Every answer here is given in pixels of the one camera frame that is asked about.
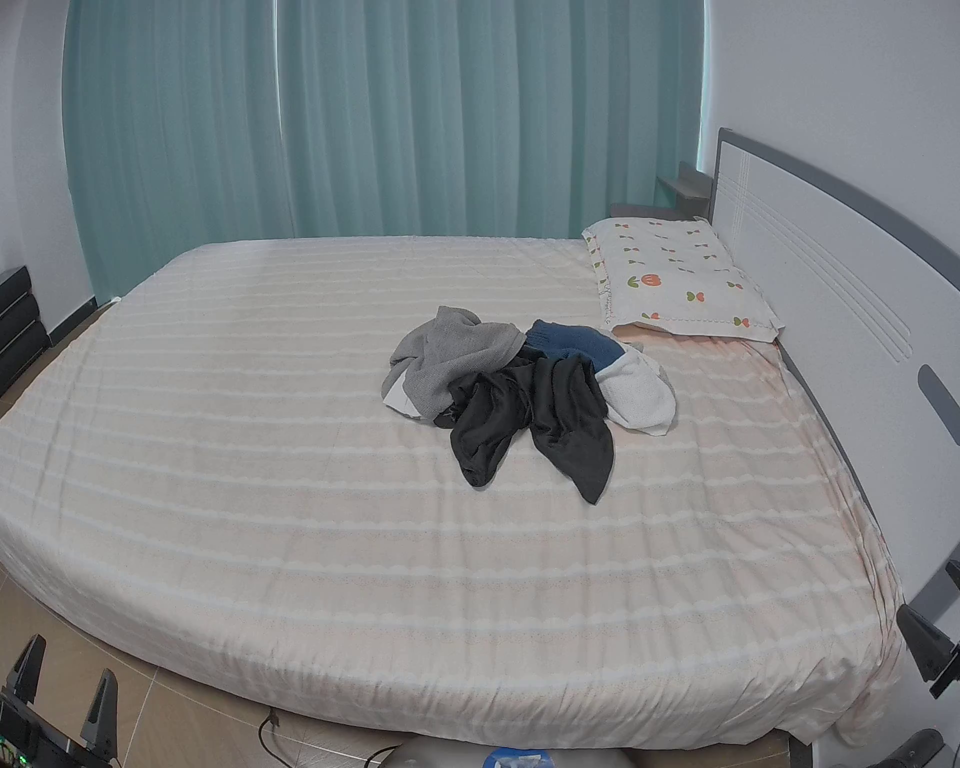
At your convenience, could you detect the white printed pillow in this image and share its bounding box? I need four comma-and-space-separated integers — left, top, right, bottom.
582, 216, 786, 345

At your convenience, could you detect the black cable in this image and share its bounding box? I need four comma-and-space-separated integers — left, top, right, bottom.
257, 707, 406, 768

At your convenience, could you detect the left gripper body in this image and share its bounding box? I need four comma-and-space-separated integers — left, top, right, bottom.
0, 686, 120, 768

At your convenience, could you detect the black T-shirt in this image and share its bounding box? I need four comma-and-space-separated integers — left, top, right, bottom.
448, 354, 616, 505

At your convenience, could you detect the grey bedside table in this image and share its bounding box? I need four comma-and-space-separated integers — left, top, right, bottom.
609, 161, 715, 223

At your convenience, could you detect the black chest of drawers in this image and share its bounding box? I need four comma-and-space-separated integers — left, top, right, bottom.
0, 266, 55, 399

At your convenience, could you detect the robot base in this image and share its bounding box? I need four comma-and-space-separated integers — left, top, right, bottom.
378, 738, 575, 768

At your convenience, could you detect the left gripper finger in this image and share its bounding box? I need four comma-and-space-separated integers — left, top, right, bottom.
15, 634, 48, 696
80, 669, 120, 752

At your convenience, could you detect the blue-green curtain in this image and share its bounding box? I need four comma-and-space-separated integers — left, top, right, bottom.
62, 0, 295, 309
273, 0, 711, 241

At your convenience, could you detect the pile of clothes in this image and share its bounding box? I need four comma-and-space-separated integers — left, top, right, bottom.
380, 305, 678, 438

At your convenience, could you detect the bed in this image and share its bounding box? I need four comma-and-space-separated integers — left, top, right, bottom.
0, 127, 960, 759

